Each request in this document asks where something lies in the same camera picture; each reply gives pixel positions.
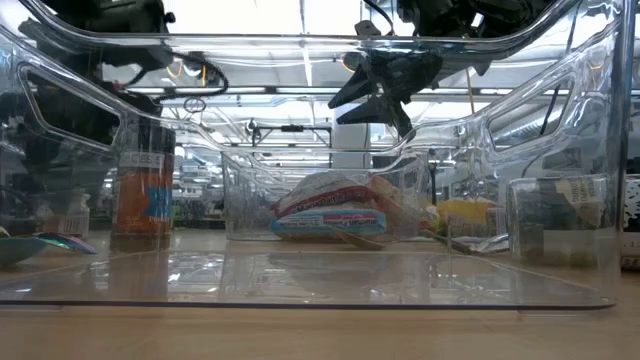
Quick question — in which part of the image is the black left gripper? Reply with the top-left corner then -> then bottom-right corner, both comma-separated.
29,47 -> 174,147

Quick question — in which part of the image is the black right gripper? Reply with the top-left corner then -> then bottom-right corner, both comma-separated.
327,49 -> 444,139

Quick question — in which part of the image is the red ramen noodle pack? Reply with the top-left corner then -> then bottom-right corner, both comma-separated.
272,170 -> 381,219

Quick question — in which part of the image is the small clear spice jar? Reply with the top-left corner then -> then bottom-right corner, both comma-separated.
42,192 -> 92,237

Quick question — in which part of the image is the orange label spice jar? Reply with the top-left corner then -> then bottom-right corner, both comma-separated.
109,117 -> 177,253

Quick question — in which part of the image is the green herb spice jar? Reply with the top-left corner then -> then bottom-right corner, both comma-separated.
507,173 -> 610,267

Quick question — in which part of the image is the clear plastic bin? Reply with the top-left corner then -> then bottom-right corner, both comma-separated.
0,0 -> 636,314
233,160 -> 369,230
221,148 -> 430,242

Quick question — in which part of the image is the iridescent spoon green handle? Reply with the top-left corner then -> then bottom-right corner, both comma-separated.
0,235 -> 49,267

